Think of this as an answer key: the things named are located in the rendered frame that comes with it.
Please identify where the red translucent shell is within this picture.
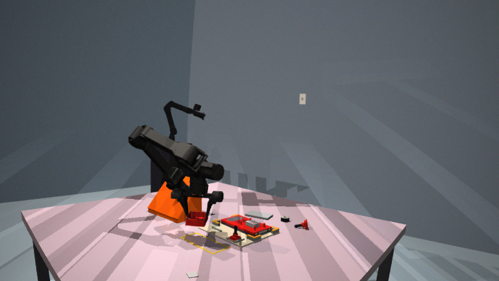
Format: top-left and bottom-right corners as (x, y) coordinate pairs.
(185, 211), (208, 227)

